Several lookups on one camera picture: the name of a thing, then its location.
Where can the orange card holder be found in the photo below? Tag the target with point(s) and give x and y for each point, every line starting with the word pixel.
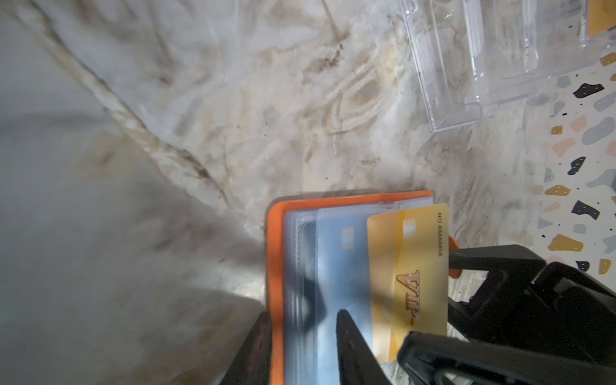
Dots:
pixel 293 290

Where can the clear acrylic card stand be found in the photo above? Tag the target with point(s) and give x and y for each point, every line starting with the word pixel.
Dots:
pixel 472 56

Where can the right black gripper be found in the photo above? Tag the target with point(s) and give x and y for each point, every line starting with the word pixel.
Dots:
pixel 564 312

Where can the gold card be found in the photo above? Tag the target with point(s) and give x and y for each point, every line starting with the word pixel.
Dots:
pixel 601 16
pixel 408 254

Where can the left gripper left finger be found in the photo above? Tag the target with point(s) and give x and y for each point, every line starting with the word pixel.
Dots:
pixel 252 363

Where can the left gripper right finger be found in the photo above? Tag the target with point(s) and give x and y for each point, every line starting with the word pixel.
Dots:
pixel 356 363

